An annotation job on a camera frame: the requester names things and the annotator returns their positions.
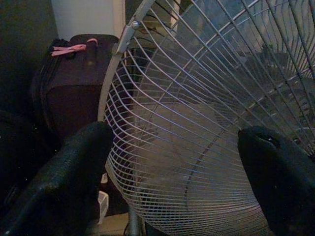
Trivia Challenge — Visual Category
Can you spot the dark purple suitcase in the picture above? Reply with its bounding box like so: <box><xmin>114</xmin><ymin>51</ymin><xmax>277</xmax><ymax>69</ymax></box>
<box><xmin>31</xmin><ymin>34</ymin><xmax>124</xmax><ymax>148</ymax></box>

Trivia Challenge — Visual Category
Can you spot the white translucent plastic item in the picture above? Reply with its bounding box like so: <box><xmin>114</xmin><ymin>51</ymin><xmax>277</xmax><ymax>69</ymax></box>
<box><xmin>97</xmin><ymin>172</ymin><xmax>109</xmax><ymax>225</ymax></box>

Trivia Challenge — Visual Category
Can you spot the pink ribbon tag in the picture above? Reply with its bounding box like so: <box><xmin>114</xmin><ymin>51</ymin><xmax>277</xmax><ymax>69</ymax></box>
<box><xmin>50</xmin><ymin>38</ymin><xmax>99</xmax><ymax>58</ymax></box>

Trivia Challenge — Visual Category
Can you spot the silver wire grille fan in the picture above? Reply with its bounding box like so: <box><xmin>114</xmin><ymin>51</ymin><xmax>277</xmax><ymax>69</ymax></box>
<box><xmin>97</xmin><ymin>0</ymin><xmax>315</xmax><ymax>236</ymax></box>

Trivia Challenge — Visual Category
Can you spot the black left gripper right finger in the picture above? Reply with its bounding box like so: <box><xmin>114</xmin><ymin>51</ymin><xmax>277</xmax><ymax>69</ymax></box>
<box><xmin>237</xmin><ymin>125</ymin><xmax>315</xmax><ymax>236</ymax></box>

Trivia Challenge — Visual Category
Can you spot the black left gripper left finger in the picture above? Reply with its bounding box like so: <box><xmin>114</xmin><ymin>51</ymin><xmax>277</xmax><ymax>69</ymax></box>
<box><xmin>0</xmin><ymin>120</ymin><xmax>114</xmax><ymax>236</ymax></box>

